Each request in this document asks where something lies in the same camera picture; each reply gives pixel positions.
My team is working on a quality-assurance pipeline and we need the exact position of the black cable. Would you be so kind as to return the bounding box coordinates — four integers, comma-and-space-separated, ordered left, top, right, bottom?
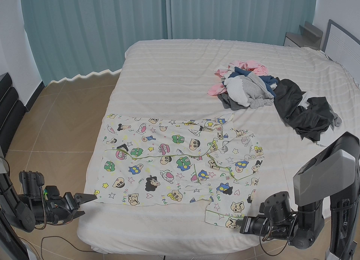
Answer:
259, 235, 294, 257
41, 235, 94, 260

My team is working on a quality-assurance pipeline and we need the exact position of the grey bedside table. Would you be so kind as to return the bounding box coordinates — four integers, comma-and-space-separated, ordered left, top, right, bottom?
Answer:
283, 21, 323, 51

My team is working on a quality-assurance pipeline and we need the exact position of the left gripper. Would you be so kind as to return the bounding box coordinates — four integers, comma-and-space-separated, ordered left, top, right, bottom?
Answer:
45, 192, 98, 225

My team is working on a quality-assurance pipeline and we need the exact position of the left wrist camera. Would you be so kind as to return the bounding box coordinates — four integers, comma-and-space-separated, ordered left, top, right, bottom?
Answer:
44, 185, 60, 201

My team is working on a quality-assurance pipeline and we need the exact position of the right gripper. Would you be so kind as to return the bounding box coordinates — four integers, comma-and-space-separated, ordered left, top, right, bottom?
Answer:
239, 215, 272, 236

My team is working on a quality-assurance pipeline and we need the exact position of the blue-green curtain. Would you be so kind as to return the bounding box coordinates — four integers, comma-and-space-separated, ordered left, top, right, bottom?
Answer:
164, 0, 319, 48
20, 0, 169, 86

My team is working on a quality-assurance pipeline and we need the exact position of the bed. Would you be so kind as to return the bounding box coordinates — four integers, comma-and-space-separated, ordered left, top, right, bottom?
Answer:
77, 19, 360, 254

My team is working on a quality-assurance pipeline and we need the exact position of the grey garment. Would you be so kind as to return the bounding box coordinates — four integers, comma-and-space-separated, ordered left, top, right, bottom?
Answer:
329, 109, 344, 129

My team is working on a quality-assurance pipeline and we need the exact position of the pile of clothes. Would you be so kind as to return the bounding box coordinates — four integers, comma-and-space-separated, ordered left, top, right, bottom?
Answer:
207, 59, 279, 111

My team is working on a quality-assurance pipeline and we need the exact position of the white printed pyjama top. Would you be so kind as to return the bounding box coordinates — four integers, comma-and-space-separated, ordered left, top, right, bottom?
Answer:
94, 112, 265, 230

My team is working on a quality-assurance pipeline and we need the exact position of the black and white garment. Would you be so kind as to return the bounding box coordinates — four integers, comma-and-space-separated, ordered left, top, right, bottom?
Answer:
273, 78, 337, 147

